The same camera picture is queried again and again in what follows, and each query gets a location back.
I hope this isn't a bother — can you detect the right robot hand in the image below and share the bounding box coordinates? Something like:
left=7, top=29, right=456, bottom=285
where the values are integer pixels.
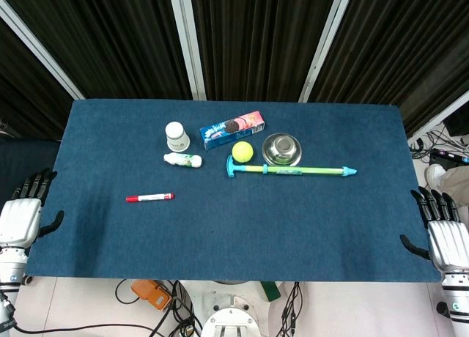
left=399, top=185, right=469, bottom=273

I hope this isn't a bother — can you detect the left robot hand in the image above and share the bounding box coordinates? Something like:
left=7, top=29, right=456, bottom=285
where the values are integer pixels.
left=0, top=167, right=65, bottom=249

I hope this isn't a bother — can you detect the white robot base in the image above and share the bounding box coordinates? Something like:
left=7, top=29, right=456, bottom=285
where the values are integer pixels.
left=200, top=280, right=262, bottom=337

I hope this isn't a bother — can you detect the red marker pen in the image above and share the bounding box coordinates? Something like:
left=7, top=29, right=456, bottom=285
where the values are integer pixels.
left=125, top=193, right=176, bottom=204

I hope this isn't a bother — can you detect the white sneaker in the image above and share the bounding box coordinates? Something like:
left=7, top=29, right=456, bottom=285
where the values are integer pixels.
left=424, top=163, right=447, bottom=188

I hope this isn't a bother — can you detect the orange foot pedal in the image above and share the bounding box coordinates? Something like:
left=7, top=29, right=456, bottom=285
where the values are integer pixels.
left=130, top=279, right=172, bottom=313

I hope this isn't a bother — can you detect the green teal water pump toy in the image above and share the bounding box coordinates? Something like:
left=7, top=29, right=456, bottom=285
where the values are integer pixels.
left=226, top=155, right=358, bottom=179

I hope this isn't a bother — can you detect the small white bottle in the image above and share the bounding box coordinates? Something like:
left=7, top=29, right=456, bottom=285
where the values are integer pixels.
left=163, top=152, right=204, bottom=169

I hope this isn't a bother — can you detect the white paper cup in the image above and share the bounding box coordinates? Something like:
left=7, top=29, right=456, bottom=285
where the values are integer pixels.
left=164, top=121, right=192, bottom=152

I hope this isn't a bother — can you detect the green tool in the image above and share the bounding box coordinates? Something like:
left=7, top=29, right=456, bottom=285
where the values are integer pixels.
left=259, top=281, right=282, bottom=302

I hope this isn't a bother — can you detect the stainless steel bowl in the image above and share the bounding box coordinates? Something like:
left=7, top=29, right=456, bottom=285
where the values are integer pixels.
left=262, top=132, right=303, bottom=166

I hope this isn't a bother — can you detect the blue table cloth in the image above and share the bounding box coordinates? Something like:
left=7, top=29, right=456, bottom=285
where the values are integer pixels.
left=26, top=98, right=443, bottom=284

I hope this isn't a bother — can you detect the yellow tennis ball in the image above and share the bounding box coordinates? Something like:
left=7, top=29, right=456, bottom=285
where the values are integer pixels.
left=232, top=141, right=254, bottom=164

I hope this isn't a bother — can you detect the Oreo cookie box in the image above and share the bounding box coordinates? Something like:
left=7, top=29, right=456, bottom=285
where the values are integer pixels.
left=199, top=110, right=266, bottom=152

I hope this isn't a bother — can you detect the black cable bundle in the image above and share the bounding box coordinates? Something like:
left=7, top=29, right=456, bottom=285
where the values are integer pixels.
left=278, top=281, right=303, bottom=337

